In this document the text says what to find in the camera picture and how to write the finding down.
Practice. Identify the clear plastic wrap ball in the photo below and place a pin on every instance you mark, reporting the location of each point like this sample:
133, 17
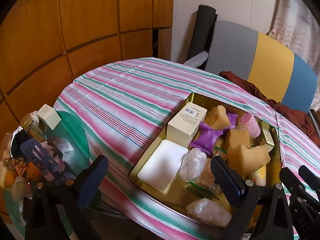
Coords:
207, 211
192, 163

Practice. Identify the clear packet pink granules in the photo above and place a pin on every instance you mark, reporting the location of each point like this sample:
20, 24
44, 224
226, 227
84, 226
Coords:
205, 177

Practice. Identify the glass jar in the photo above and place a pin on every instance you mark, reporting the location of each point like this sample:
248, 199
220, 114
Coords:
32, 130

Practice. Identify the grey yellow blue chair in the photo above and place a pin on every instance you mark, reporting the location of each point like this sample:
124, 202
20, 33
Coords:
232, 45

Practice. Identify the white foam block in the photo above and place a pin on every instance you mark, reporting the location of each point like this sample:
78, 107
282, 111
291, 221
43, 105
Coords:
162, 166

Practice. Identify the pink green striped tablecloth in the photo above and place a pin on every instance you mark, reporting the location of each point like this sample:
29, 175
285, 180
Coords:
112, 92

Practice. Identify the tall cream carton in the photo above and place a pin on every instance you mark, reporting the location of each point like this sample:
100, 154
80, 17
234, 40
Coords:
185, 127

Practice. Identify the red-brown cloth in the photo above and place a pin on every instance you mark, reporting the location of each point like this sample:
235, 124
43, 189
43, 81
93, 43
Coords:
295, 112

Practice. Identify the gold metal tin box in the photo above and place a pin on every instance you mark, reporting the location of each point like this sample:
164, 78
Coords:
180, 197

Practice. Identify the small gold box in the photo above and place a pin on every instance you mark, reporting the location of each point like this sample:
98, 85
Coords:
267, 138

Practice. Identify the wooden panelled wardrobe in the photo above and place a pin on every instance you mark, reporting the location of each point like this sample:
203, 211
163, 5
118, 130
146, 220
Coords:
87, 17

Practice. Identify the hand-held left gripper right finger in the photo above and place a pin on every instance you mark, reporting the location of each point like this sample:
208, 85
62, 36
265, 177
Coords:
226, 180

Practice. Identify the small cream box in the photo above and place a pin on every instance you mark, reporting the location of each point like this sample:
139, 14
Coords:
48, 117

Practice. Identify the dark cloth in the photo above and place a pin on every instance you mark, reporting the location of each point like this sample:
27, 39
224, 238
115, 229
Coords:
20, 143

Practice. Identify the purple snack packet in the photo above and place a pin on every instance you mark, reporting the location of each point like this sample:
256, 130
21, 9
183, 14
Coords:
206, 138
232, 120

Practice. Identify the patterned beige curtain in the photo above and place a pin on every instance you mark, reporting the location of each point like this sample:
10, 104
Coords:
295, 17

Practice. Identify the orange fruit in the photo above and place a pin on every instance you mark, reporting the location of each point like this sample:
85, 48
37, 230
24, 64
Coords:
8, 178

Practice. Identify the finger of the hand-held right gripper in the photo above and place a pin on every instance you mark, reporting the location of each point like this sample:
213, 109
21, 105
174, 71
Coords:
311, 181
291, 183

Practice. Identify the pink hair roller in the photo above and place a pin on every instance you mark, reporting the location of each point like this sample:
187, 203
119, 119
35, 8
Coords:
250, 125

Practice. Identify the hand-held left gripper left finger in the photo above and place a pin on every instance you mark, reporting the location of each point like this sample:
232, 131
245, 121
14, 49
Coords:
92, 182

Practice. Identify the black rolled mat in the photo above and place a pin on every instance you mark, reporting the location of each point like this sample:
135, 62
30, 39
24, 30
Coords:
202, 30

